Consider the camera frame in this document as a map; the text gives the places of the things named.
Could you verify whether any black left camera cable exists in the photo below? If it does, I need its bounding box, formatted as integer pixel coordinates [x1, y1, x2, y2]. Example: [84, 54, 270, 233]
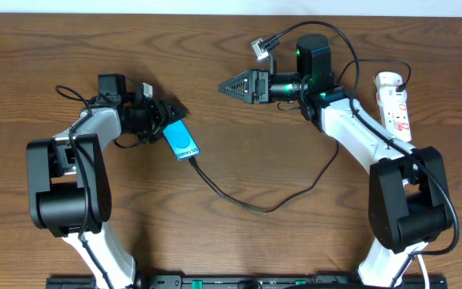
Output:
[55, 84, 116, 289]

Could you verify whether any turquoise screen smartphone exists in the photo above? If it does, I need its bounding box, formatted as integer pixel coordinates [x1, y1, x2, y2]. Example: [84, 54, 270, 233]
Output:
[163, 120, 200, 161]

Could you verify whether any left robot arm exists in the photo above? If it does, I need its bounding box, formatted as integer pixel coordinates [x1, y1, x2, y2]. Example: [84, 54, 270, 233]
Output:
[26, 92, 188, 288]

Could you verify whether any black right camera cable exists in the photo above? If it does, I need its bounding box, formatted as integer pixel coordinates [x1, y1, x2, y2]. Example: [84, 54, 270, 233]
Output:
[270, 20, 460, 289]

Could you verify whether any white power strip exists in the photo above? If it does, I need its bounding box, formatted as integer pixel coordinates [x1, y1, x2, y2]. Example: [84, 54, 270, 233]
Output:
[376, 87, 411, 142]

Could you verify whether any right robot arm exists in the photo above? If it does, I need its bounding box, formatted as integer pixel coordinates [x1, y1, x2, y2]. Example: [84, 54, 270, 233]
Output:
[218, 34, 458, 287]

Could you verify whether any white USB charger plug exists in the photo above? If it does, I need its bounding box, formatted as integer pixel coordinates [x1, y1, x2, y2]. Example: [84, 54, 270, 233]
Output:
[375, 71, 403, 89]

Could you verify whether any black camera cable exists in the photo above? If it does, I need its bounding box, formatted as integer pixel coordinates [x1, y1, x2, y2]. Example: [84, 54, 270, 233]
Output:
[55, 84, 116, 289]
[270, 20, 460, 289]

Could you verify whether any black charging cable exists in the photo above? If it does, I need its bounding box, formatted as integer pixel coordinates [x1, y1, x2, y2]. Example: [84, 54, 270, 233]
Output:
[188, 59, 412, 214]

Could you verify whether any white power strip cord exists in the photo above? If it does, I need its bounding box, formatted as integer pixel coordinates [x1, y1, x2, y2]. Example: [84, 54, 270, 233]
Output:
[415, 252, 432, 289]

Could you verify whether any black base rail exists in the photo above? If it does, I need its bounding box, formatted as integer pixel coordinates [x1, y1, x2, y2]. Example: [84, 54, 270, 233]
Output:
[45, 274, 448, 289]

